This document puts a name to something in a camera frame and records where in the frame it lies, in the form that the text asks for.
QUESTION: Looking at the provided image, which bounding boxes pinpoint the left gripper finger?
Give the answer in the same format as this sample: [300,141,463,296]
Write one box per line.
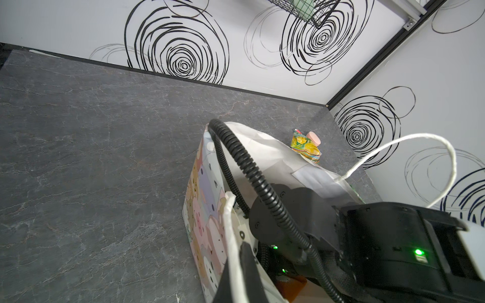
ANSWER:
[212,242,269,302]

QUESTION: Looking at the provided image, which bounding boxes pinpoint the orange snack packet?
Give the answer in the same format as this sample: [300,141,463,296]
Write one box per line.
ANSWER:
[274,275,308,302]

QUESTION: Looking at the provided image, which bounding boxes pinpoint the white paper bag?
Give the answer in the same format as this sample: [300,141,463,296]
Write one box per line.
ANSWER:
[183,122,366,302]

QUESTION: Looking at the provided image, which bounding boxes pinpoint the yellow green snack packet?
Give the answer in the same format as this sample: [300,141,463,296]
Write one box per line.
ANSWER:
[290,129,322,163]

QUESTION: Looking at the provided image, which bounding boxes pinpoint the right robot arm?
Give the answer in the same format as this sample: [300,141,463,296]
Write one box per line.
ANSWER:
[208,119,484,302]

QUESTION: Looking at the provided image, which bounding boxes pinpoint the pink round eraser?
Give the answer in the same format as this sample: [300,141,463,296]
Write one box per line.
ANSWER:
[306,131,321,146]

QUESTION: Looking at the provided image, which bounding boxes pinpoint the green items in basket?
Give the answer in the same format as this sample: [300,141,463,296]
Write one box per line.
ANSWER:
[290,0,315,14]

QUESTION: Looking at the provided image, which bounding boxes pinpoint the black wire basket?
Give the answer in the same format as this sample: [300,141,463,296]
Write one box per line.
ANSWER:
[269,0,341,29]

